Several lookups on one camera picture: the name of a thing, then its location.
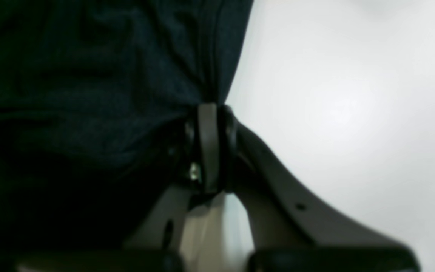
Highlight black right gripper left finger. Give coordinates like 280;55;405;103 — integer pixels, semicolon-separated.
14;103;220;272

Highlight black t-shirt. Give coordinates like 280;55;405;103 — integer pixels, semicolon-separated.
0;0;253;252

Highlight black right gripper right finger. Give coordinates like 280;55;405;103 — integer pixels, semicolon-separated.
219;106;421;272

